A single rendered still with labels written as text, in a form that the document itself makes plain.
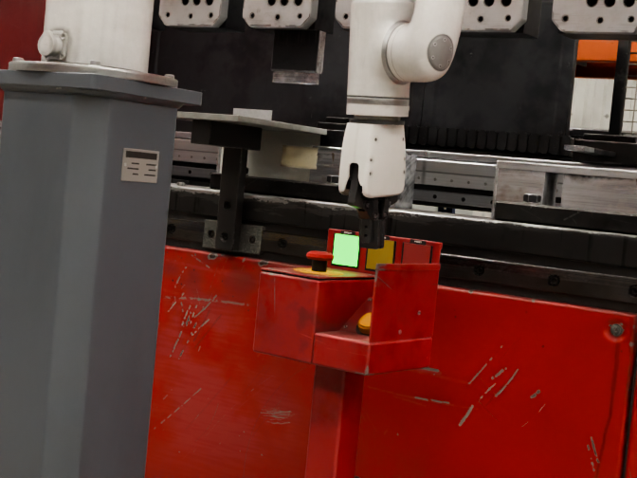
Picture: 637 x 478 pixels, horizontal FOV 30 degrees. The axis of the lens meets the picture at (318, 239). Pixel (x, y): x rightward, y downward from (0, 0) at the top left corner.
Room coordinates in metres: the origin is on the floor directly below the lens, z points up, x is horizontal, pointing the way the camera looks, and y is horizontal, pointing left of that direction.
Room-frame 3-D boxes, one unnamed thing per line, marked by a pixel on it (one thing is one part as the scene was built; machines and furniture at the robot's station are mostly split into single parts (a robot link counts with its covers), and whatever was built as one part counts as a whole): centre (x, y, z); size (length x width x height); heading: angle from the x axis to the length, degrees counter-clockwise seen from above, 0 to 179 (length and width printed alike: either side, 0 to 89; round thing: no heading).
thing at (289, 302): (1.68, -0.05, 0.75); 0.20 x 0.16 x 0.18; 53
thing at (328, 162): (2.14, 0.02, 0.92); 0.39 x 0.06 x 0.10; 57
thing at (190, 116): (2.05, 0.15, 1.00); 0.26 x 0.18 x 0.01; 147
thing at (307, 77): (2.17, 0.07, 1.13); 0.10 x 0.02 x 0.10; 57
